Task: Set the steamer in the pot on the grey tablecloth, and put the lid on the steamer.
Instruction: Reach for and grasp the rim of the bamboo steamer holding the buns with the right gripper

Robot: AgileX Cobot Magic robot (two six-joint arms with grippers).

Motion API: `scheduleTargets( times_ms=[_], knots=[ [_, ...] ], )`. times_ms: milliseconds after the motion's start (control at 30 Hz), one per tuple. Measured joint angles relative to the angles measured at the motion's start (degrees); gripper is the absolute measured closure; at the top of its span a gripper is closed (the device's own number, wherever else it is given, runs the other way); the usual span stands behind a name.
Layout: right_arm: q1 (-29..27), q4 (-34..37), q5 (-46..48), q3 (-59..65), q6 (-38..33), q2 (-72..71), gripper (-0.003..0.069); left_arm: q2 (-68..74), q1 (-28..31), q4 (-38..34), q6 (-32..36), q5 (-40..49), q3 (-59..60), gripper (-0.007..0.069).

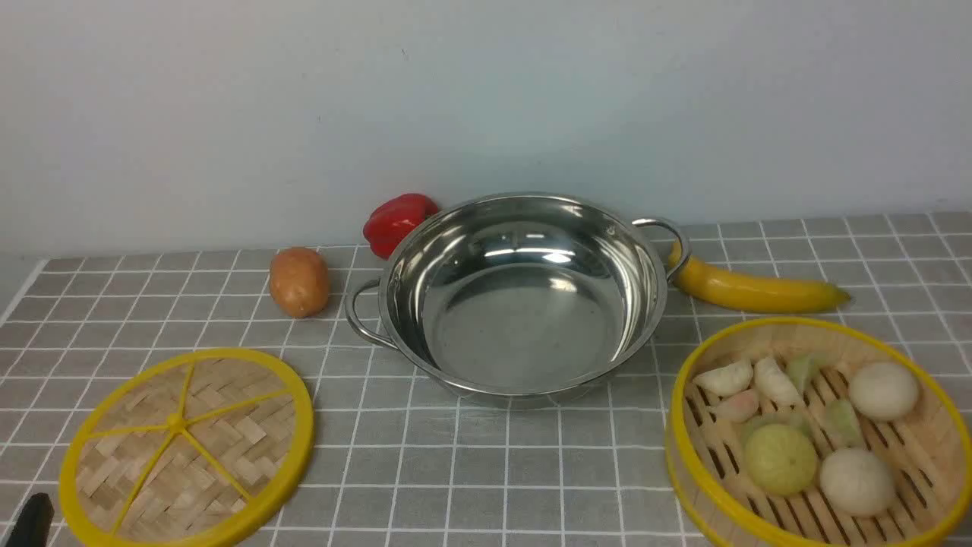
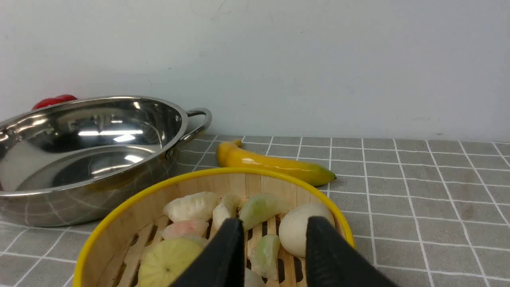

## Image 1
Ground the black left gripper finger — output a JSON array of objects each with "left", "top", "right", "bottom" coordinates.
[{"left": 5, "top": 494, "right": 53, "bottom": 547}]

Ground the yellow bamboo steamer lid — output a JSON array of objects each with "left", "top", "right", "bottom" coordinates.
[{"left": 58, "top": 347, "right": 315, "bottom": 546}]

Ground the yellow bamboo steamer basket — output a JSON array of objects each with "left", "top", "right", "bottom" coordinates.
[{"left": 665, "top": 316, "right": 970, "bottom": 546}]

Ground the pale green dumpling top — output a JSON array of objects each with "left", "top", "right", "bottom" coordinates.
[{"left": 787, "top": 353, "right": 822, "bottom": 396}]

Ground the pale green dumpling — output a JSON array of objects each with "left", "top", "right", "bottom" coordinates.
[
  {"left": 787, "top": 353, "right": 822, "bottom": 396},
  {"left": 824, "top": 398, "right": 867, "bottom": 449}
]

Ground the brown potato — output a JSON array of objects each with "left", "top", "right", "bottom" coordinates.
[{"left": 270, "top": 247, "right": 330, "bottom": 319}]

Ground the grey grid tablecloth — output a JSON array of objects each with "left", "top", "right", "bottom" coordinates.
[{"left": 1, "top": 210, "right": 971, "bottom": 546}]

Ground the red bell pepper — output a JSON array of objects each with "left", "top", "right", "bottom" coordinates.
[{"left": 362, "top": 193, "right": 440, "bottom": 260}]

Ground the pink dumpling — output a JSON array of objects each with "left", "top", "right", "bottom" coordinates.
[{"left": 710, "top": 388, "right": 760, "bottom": 425}]

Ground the white dumpling left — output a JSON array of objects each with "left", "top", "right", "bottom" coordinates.
[{"left": 692, "top": 359, "right": 754, "bottom": 397}]

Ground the white dumpling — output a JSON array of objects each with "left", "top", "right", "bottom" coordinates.
[
  {"left": 753, "top": 356, "right": 803, "bottom": 407},
  {"left": 692, "top": 359, "right": 754, "bottom": 397}
]

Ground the yellow banana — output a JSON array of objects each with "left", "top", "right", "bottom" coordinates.
[{"left": 674, "top": 255, "right": 854, "bottom": 315}]

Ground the white dumpling middle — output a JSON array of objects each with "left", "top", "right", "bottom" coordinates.
[{"left": 753, "top": 356, "right": 803, "bottom": 407}]

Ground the green round bun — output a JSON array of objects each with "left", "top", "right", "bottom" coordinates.
[{"left": 743, "top": 423, "right": 819, "bottom": 496}]

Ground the pale green dumpling right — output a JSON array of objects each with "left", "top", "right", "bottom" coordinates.
[{"left": 824, "top": 398, "right": 867, "bottom": 449}]

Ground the white round bun front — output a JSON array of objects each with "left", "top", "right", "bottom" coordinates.
[{"left": 819, "top": 447, "right": 896, "bottom": 517}]

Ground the white round bun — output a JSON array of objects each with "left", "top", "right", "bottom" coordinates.
[
  {"left": 819, "top": 447, "right": 896, "bottom": 517},
  {"left": 848, "top": 362, "right": 920, "bottom": 422}
]

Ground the stainless steel two-handled pot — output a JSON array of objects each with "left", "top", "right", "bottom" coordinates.
[{"left": 345, "top": 191, "right": 692, "bottom": 408}]

